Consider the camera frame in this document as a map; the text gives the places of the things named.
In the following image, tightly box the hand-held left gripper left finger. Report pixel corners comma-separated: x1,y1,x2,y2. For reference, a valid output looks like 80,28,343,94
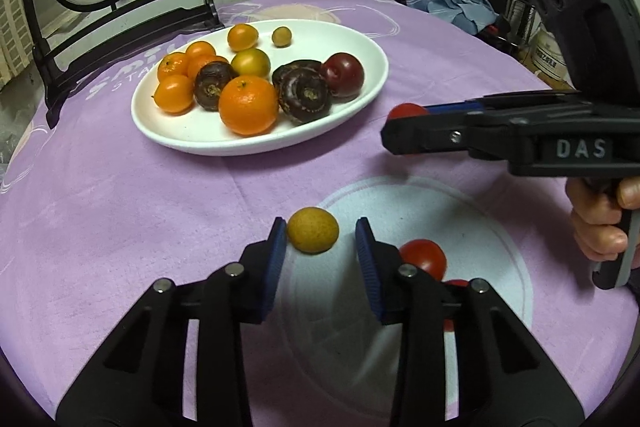
55,217,289,427

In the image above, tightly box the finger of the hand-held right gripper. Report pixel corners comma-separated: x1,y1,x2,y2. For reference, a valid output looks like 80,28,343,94
381,108,512,158
426,90,584,116

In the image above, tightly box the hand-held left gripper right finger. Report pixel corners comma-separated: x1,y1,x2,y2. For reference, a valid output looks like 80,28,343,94
355,217,586,427

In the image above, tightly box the red cherry tomato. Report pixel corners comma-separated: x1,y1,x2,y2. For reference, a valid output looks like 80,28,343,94
398,239,447,282
390,103,430,120
440,278,472,333

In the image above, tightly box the white oval plate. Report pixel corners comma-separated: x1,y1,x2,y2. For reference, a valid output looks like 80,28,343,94
131,21,389,156

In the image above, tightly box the dark red plum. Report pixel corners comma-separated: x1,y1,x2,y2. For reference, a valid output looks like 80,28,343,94
320,52,365,100

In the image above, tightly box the large orange mandarin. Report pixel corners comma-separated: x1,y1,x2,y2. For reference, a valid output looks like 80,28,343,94
218,76,279,136

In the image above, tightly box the yellow-green mandarin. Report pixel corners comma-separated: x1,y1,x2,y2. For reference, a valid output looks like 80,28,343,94
230,48,271,78

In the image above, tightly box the dark purple mangosteen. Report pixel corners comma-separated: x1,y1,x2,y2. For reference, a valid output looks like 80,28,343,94
194,61,240,112

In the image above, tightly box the small orange kumquat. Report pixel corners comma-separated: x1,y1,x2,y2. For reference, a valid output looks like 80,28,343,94
227,24,259,52

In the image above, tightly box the person's right hand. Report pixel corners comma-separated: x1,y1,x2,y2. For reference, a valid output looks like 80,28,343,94
566,177,640,264

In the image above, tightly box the white plastic bucket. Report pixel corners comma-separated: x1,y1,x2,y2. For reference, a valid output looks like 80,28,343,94
530,27,576,84

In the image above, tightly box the purple printed tablecloth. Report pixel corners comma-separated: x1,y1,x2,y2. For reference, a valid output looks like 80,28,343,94
0,0,640,423

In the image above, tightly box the checked beige curtain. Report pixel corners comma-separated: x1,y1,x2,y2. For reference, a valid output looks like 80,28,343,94
0,0,37,82

